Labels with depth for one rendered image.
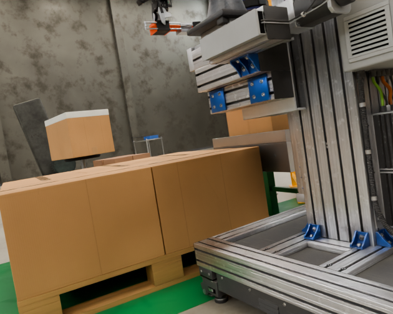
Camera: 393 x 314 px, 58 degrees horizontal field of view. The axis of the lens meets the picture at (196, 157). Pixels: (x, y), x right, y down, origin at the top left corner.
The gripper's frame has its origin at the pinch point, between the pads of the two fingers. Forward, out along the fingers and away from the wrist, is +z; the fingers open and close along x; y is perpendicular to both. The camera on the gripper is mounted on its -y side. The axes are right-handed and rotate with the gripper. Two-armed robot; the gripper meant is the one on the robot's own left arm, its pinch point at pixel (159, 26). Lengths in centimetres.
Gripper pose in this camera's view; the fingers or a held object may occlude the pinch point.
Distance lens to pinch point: 192.8
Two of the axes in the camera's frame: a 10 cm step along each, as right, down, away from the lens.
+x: -4.6, 0.3, 8.9
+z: 1.7, 9.8, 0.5
